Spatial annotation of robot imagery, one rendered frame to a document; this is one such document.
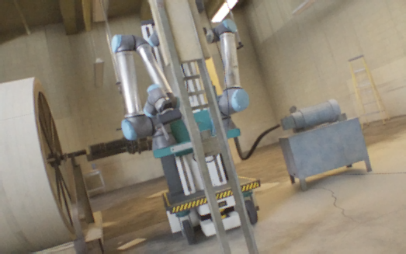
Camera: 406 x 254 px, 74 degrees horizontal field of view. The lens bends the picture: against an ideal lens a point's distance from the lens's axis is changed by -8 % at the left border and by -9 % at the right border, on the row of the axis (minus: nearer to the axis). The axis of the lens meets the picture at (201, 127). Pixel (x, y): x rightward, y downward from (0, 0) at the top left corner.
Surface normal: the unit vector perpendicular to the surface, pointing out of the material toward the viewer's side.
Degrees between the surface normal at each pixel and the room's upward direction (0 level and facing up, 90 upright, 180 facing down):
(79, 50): 90
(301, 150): 90
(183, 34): 90
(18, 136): 78
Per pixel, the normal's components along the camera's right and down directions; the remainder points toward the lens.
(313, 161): -0.08, -0.04
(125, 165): 0.33, -0.15
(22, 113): 0.20, -0.52
